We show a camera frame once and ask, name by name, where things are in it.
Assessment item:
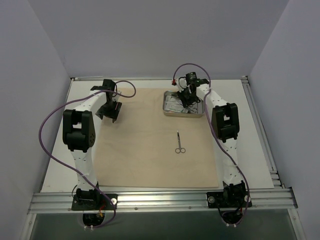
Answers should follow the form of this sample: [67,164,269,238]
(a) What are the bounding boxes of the stainless steel instrument tray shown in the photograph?
[162,90,205,118]

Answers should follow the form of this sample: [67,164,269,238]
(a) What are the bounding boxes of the beige surgical wrap cloth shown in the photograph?
[93,88,219,188]

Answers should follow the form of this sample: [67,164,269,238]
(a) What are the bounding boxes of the steel surgical scissors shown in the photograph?
[175,131,186,154]

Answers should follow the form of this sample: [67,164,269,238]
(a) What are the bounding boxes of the steel forceps clamp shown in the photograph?
[186,102,198,114]

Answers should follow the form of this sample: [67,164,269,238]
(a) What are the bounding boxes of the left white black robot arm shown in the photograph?
[62,79,122,210]

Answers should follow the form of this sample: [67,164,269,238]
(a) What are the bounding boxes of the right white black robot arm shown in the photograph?
[172,72,248,191]

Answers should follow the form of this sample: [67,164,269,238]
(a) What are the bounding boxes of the green white suture packet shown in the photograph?
[164,95,185,113]

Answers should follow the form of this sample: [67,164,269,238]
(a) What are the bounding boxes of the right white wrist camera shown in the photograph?
[171,77,187,89]

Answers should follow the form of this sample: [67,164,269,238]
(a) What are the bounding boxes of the back aluminium rail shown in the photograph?
[70,75,248,81]

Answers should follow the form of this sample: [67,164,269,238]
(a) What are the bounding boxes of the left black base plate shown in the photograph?
[71,192,117,211]

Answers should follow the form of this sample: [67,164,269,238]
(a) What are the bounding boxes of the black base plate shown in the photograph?
[206,191,247,209]
[71,192,117,211]

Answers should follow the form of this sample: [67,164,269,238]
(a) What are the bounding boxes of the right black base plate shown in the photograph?
[206,191,247,209]

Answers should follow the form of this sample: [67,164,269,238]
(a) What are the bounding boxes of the right aluminium side rail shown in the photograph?
[241,76,286,188]

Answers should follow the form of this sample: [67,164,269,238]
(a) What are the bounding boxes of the front aluminium rail frame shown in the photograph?
[27,188,298,214]

